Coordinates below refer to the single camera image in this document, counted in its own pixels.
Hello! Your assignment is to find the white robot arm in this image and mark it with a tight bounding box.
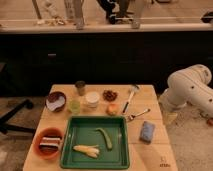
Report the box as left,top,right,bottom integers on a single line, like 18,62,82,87
159,64,213,117

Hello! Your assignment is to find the orange fruit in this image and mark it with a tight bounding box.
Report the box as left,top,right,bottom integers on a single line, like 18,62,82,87
106,103,119,116

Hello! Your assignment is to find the green plastic cup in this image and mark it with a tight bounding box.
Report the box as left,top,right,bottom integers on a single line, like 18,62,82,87
69,100,80,115

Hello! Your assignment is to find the green plastic tray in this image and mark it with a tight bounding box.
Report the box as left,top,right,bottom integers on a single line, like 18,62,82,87
60,116,130,170

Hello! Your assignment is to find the blue sponge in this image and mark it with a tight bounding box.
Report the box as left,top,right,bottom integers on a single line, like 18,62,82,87
140,121,155,143

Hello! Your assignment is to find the striped sponge in bowl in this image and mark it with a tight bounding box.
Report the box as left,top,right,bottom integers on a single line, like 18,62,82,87
39,137,61,150

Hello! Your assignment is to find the orange bowl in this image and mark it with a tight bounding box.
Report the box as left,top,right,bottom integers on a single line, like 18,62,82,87
33,127,63,160

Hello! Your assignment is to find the black chair base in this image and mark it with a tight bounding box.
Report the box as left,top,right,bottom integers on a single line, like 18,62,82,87
0,99,36,134

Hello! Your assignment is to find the spatula with black handle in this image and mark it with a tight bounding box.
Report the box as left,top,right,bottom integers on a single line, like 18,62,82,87
122,84,140,113

